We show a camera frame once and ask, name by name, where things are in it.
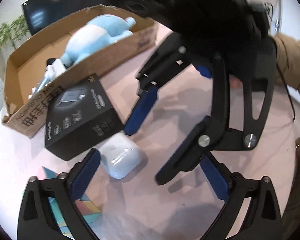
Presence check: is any right forearm tan jacket sleeve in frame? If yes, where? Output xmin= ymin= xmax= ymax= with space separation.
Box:
xmin=273 ymin=34 xmax=300 ymax=94

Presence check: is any black tv screen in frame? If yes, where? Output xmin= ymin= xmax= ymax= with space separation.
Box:
xmin=23 ymin=0 xmax=110 ymax=35

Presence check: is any black charger box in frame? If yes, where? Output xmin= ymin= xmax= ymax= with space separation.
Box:
xmin=45 ymin=74 xmax=123 ymax=161

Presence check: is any grey white toy tray set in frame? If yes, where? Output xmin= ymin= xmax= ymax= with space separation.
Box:
xmin=28 ymin=58 xmax=66 ymax=99

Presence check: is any cardboard box tray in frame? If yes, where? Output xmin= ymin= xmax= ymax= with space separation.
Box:
xmin=1 ymin=5 xmax=158 ymax=138

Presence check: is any pastel rubik's cube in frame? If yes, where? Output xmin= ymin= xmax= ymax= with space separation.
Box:
xmin=40 ymin=166 xmax=101 ymax=239

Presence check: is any white earbuds case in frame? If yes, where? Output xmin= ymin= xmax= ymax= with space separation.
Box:
xmin=98 ymin=132 xmax=142 ymax=179

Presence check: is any blue plush toy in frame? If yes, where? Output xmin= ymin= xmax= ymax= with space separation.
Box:
xmin=61 ymin=14 xmax=136 ymax=68

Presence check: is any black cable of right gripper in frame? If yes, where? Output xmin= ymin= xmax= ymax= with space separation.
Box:
xmin=276 ymin=62 xmax=296 ymax=123

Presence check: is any green potted plant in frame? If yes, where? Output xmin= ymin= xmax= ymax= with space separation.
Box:
xmin=0 ymin=15 xmax=30 ymax=51

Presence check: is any person's right hand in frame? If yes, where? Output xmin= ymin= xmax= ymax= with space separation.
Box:
xmin=229 ymin=75 xmax=243 ymax=89

